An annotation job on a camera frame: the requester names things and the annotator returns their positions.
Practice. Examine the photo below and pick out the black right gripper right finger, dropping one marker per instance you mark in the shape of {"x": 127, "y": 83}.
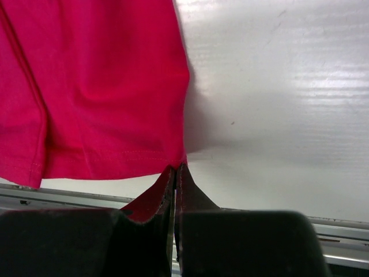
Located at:
{"x": 213, "y": 241}

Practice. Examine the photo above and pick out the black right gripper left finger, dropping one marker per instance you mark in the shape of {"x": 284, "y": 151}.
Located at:
{"x": 135, "y": 240}

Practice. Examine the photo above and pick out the crimson red t shirt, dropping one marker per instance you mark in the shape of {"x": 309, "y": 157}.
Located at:
{"x": 90, "y": 90}

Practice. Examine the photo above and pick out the aluminium rail frame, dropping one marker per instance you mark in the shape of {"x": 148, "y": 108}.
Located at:
{"x": 344, "y": 243}

